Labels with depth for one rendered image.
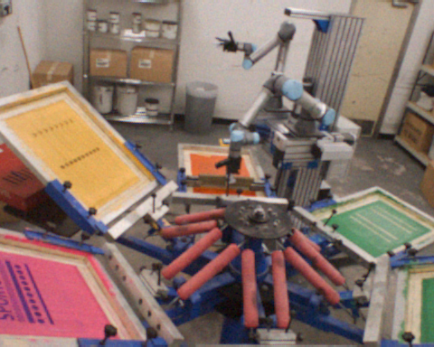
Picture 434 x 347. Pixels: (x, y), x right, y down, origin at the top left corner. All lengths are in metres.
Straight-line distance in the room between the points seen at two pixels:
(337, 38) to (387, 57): 3.84
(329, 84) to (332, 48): 0.27
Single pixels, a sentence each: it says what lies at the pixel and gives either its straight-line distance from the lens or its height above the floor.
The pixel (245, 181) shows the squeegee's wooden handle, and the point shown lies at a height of 1.04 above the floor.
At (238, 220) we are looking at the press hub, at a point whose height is 1.31.
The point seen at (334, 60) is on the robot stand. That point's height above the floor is 1.73.
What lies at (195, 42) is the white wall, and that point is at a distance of 6.13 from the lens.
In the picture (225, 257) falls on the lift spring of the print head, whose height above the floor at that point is 1.22.
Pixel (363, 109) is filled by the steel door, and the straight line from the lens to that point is 7.10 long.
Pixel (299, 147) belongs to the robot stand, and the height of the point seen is 1.15.
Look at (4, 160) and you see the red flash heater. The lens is 2.67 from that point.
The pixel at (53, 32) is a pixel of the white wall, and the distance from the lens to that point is 6.30.
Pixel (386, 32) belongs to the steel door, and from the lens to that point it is 6.88.
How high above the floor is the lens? 2.28
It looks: 28 degrees down
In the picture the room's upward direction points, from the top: 8 degrees clockwise
